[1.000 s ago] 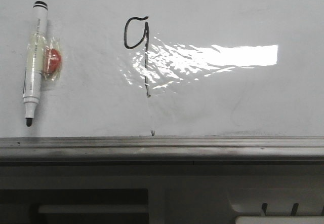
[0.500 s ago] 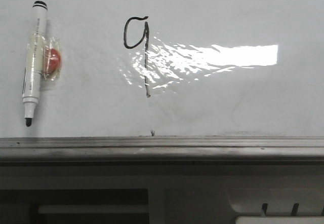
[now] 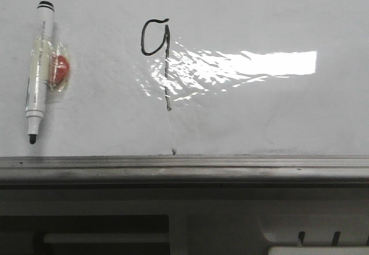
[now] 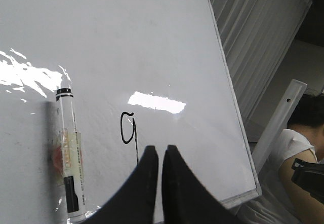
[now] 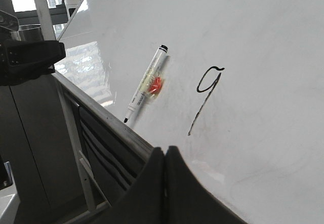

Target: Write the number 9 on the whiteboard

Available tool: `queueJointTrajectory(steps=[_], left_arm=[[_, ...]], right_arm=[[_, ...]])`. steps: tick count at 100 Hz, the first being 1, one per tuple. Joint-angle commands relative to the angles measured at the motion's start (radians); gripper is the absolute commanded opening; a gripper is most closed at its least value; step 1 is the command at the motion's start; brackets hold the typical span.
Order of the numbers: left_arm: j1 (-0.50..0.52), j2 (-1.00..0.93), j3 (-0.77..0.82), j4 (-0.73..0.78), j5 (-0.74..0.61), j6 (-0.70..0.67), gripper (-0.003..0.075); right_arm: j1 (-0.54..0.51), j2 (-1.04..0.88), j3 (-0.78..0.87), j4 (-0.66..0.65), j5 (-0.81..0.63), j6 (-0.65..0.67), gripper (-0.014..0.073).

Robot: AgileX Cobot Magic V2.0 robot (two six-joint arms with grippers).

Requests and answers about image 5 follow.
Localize white whiteboard marker pen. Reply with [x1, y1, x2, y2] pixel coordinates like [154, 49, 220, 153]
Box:
[124, 45, 168, 123]

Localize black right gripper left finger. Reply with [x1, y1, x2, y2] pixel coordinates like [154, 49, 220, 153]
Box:
[94, 147, 164, 223]

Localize grey aluminium whiteboard tray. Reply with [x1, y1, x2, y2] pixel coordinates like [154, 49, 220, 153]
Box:
[52, 72, 153, 161]

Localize black front camera mount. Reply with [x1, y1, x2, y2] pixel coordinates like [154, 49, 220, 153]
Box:
[1, 11, 66, 86]

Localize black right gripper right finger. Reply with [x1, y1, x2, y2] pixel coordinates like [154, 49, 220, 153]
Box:
[165, 146, 245, 223]

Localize large white whiteboard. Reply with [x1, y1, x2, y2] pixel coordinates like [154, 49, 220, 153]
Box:
[56, 0, 323, 223]

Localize white metal whiteboard stand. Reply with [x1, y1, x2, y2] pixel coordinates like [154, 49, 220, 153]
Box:
[34, 0, 109, 223]

